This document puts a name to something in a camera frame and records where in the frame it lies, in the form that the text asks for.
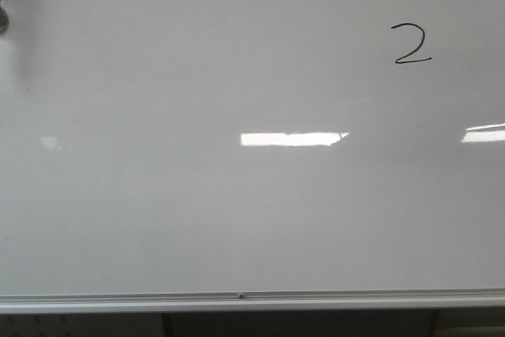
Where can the plastic wrapped robot arm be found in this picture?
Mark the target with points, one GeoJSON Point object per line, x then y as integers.
{"type": "Point", "coordinates": [4, 19]}

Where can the white whiteboard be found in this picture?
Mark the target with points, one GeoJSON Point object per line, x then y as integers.
{"type": "Point", "coordinates": [201, 146]}

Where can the aluminium whiteboard tray rail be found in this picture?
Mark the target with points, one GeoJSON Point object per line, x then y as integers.
{"type": "Point", "coordinates": [247, 301]}

